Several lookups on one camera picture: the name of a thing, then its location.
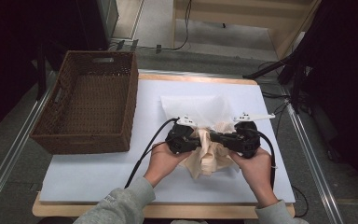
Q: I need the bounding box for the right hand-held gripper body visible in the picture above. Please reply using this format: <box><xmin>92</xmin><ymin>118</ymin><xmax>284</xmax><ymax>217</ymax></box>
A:
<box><xmin>229</xmin><ymin>112</ymin><xmax>276</xmax><ymax>159</ymax></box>

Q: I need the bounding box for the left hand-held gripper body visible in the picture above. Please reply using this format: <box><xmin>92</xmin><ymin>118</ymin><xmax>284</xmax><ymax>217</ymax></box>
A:
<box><xmin>165</xmin><ymin>115</ymin><xmax>200</xmax><ymax>155</ymax></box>

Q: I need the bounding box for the cream cloth garment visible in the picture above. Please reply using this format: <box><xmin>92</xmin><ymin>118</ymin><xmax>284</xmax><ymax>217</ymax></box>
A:
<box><xmin>180</xmin><ymin>121</ymin><xmax>241</xmax><ymax>180</ymax></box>

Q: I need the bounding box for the white mesh laundry bag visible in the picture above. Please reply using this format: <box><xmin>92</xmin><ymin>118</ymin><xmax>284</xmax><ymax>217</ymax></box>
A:
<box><xmin>159</xmin><ymin>94</ymin><xmax>241</xmax><ymax>175</ymax></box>

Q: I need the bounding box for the brown wicker basket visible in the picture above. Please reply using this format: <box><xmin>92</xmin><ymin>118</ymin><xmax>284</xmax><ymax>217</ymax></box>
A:
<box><xmin>29</xmin><ymin>49</ymin><xmax>139</xmax><ymax>156</ymax></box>

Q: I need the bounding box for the person's left hand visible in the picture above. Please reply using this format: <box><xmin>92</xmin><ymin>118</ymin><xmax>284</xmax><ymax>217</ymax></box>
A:
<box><xmin>143</xmin><ymin>141</ymin><xmax>194</xmax><ymax>189</ymax></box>

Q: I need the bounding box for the person's right hand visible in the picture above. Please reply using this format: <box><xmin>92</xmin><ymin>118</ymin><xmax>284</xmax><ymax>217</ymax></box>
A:
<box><xmin>228</xmin><ymin>147</ymin><xmax>280</xmax><ymax>209</ymax></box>

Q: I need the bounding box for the light wooden table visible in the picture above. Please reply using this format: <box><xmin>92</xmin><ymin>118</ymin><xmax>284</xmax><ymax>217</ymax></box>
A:
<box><xmin>32</xmin><ymin>73</ymin><xmax>296</xmax><ymax>220</ymax></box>

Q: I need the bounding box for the black stand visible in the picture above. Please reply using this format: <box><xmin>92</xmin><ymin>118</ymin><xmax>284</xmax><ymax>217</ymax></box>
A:
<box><xmin>241</xmin><ymin>52</ymin><xmax>311</xmax><ymax>115</ymax></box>

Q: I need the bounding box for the person's grey clothing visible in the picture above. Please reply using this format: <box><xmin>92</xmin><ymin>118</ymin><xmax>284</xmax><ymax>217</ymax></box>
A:
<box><xmin>171</xmin><ymin>218</ymin><xmax>209</xmax><ymax>224</ymax></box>

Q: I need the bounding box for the white table mat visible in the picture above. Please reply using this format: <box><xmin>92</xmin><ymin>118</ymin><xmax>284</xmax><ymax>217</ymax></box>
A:
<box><xmin>39</xmin><ymin>78</ymin><xmax>296</xmax><ymax>204</ymax></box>

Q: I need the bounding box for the light wooden shelf unit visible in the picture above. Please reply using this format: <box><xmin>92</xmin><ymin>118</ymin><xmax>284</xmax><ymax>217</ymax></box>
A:
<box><xmin>171</xmin><ymin>0</ymin><xmax>323</xmax><ymax>60</ymax></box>

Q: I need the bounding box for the dark curtain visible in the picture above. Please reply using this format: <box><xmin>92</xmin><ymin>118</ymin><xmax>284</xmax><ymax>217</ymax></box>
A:
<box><xmin>292</xmin><ymin>0</ymin><xmax>358</xmax><ymax>202</ymax></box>
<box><xmin>0</xmin><ymin>0</ymin><xmax>106</xmax><ymax>143</ymax></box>

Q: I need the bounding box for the grey cabinet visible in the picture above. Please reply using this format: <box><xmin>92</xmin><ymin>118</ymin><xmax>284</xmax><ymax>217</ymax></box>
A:
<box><xmin>97</xmin><ymin>0</ymin><xmax>119</xmax><ymax>40</ymax></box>

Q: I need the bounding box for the black stand leg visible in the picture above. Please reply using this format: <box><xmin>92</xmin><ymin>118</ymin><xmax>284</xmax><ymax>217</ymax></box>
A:
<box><xmin>36</xmin><ymin>43</ymin><xmax>48</xmax><ymax>101</ymax></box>

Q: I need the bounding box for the left hand-held gripper black cable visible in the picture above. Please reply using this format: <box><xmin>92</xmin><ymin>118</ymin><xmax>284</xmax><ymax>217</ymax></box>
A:
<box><xmin>124</xmin><ymin>117</ymin><xmax>180</xmax><ymax>189</ymax></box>

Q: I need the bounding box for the hand-held gripper black cable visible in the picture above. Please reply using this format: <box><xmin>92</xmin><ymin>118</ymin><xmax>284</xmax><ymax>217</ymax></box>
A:
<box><xmin>124</xmin><ymin>117</ymin><xmax>180</xmax><ymax>189</ymax></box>
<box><xmin>255</xmin><ymin>129</ymin><xmax>310</xmax><ymax>218</ymax></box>

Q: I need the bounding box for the right hand-held gripper black cable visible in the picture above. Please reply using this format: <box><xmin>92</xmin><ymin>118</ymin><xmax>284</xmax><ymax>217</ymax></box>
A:
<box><xmin>255</xmin><ymin>129</ymin><xmax>310</xmax><ymax>218</ymax></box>

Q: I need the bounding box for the metal floor rail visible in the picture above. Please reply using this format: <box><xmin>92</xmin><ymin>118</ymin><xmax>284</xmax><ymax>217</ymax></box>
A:
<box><xmin>281</xmin><ymin>90</ymin><xmax>344</xmax><ymax>224</ymax></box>
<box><xmin>0</xmin><ymin>71</ymin><xmax>57</xmax><ymax>216</ymax></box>

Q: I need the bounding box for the thin black floor cable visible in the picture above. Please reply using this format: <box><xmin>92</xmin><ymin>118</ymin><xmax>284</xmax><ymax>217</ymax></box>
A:
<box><xmin>136</xmin><ymin>0</ymin><xmax>194</xmax><ymax>52</ymax></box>

